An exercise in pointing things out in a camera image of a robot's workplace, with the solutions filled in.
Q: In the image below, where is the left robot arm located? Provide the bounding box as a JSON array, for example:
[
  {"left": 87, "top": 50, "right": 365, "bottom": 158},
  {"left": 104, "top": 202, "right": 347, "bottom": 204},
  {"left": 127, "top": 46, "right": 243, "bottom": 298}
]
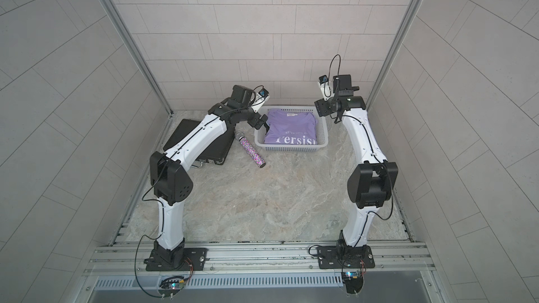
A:
[{"left": 147, "top": 85, "right": 270, "bottom": 270}]

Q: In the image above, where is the purple glitter tube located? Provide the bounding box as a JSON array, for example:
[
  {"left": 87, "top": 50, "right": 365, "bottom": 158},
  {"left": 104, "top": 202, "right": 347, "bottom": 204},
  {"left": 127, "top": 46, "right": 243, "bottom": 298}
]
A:
[{"left": 234, "top": 131, "right": 266, "bottom": 168}]

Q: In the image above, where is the white plastic basket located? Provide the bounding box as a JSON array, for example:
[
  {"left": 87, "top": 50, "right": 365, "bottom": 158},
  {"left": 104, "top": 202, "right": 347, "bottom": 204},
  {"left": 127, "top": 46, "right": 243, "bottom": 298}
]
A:
[{"left": 254, "top": 105, "right": 328, "bottom": 152}]

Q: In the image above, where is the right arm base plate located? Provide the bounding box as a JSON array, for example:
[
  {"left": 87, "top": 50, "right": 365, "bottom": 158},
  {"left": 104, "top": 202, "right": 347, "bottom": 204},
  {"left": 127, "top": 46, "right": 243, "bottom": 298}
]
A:
[{"left": 314, "top": 245, "right": 376, "bottom": 269}]

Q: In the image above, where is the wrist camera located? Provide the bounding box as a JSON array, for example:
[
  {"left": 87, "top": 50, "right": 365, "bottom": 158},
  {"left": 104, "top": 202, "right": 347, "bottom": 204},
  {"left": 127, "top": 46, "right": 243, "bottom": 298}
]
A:
[
  {"left": 251, "top": 88, "right": 270, "bottom": 112},
  {"left": 319, "top": 75, "right": 333, "bottom": 101}
]

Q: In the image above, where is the aluminium rail frame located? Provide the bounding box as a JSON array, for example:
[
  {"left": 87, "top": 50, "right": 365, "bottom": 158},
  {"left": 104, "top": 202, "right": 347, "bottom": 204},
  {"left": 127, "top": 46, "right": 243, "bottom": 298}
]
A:
[{"left": 82, "top": 241, "right": 435, "bottom": 295}]

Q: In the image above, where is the left corner metal post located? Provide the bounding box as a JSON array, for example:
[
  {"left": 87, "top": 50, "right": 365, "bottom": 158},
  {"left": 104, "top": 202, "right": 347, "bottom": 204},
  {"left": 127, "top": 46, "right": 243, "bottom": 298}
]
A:
[{"left": 99, "top": 0, "right": 173, "bottom": 117}]

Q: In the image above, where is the left circuit board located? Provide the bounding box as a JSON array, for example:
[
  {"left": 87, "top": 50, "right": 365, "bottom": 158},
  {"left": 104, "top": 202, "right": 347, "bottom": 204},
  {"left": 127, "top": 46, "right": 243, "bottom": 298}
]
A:
[{"left": 158, "top": 276, "right": 186, "bottom": 299}]

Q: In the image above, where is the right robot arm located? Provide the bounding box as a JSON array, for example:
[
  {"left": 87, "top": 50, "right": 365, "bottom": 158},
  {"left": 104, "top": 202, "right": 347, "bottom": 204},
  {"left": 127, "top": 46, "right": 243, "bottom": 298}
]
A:
[{"left": 314, "top": 74, "right": 399, "bottom": 268}]

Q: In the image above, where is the left black cable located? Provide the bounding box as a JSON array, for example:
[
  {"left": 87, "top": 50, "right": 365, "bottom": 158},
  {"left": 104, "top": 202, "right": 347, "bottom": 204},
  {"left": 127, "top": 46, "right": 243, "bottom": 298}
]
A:
[{"left": 133, "top": 184, "right": 169, "bottom": 299}]

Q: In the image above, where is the black closed laptop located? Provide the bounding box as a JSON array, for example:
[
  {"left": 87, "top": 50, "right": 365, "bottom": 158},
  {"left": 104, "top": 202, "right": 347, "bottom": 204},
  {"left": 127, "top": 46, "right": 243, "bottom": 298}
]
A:
[{"left": 164, "top": 114, "right": 235, "bottom": 165}]

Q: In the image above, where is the right corner metal post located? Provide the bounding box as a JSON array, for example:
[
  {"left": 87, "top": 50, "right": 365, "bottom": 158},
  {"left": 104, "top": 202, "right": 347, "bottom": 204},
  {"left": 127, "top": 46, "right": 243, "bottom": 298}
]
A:
[{"left": 366, "top": 0, "right": 423, "bottom": 111}]

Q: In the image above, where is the right circuit board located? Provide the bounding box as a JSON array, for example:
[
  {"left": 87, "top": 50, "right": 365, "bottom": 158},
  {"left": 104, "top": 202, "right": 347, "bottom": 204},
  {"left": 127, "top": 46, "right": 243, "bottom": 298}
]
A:
[{"left": 341, "top": 272, "right": 364, "bottom": 295}]

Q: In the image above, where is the circuit board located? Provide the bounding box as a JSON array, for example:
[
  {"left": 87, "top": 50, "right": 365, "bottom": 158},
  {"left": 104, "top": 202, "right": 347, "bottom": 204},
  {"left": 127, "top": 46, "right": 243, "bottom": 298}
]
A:
[
  {"left": 158, "top": 276, "right": 186, "bottom": 299},
  {"left": 341, "top": 272, "right": 364, "bottom": 295}
]

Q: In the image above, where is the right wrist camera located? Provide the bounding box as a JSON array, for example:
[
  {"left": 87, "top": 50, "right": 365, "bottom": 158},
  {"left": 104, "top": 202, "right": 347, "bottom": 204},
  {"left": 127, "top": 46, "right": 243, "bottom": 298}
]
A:
[{"left": 319, "top": 75, "right": 333, "bottom": 101}]

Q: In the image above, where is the corner metal post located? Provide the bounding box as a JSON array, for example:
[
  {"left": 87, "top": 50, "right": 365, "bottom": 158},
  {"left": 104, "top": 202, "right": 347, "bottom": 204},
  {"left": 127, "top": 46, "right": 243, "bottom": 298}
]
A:
[
  {"left": 366, "top": 0, "right": 423, "bottom": 111},
  {"left": 99, "top": 0, "right": 173, "bottom": 117}
]

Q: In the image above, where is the purple t-shirt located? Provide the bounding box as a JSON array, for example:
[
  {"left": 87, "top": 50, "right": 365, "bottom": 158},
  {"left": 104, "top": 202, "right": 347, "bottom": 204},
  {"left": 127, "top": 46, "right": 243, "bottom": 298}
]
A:
[{"left": 265, "top": 109, "right": 318, "bottom": 145}]

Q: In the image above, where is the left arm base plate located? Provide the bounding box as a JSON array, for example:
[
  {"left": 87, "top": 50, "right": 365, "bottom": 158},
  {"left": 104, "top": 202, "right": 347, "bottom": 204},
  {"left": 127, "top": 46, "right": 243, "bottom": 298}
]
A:
[{"left": 144, "top": 248, "right": 209, "bottom": 272}]

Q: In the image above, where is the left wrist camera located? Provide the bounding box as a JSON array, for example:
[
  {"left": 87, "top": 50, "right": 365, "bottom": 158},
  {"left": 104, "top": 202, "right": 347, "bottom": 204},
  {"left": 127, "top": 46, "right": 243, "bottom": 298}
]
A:
[{"left": 251, "top": 88, "right": 270, "bottom": 112}]

